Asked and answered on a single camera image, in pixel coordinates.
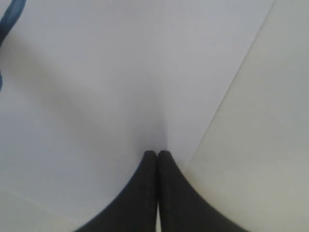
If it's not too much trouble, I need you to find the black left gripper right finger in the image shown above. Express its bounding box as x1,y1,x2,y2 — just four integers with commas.
157,150,244,232

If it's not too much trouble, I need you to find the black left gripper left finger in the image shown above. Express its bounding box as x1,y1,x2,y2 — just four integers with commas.
78,151,158,232

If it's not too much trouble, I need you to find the white paper sheet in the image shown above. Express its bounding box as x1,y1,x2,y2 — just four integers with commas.
0,0,272,221

